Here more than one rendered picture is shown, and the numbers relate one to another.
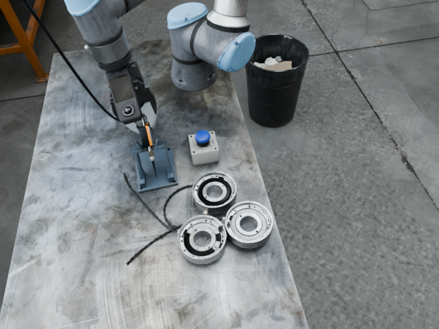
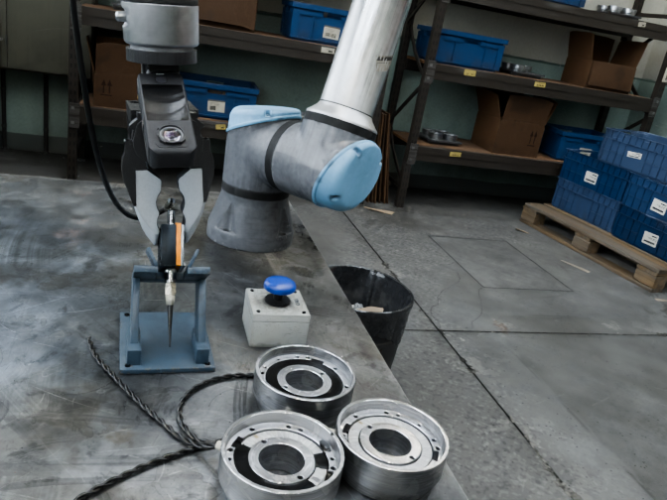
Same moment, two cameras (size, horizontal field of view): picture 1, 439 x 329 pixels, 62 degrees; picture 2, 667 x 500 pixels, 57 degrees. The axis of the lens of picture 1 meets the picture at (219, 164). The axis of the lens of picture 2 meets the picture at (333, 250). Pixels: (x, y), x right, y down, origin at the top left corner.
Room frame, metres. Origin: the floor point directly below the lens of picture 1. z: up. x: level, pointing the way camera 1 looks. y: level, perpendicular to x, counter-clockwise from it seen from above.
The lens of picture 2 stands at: (-0.04, 0.13, 1.19)
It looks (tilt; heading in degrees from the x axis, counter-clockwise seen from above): 21 degrees down; 348
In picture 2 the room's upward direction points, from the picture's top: 10 degrees clockwise
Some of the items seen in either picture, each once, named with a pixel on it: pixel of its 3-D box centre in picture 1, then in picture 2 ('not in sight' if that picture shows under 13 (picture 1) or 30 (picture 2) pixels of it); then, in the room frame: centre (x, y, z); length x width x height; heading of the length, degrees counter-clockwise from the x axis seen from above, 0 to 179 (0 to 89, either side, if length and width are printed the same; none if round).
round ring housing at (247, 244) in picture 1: (248, 225); (388, 449); (0.40, -0.05, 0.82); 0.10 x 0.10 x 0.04
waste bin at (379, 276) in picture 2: (273, 84); (347, 346); (1.63, -0.34, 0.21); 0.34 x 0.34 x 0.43
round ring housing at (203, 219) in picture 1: (202, 240); (280, 466); (0.38, 0.05, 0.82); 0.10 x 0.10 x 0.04
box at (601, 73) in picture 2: not in sight; (600, 62); (4.39, -2.60, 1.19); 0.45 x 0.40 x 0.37; 91
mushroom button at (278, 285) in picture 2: (202, 141); (278, 298); (0.64, 0.04, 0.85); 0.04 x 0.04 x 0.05
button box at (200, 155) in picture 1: (203, 145); (274, 313); (0.65, 0.04, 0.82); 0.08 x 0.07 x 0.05; 6
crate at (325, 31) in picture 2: not in sight; (324, 25); (4.18, -0.47, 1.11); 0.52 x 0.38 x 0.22; 96
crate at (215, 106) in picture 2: not in sight; (214, 97); (4.11, 0.18, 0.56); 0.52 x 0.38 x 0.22; 93
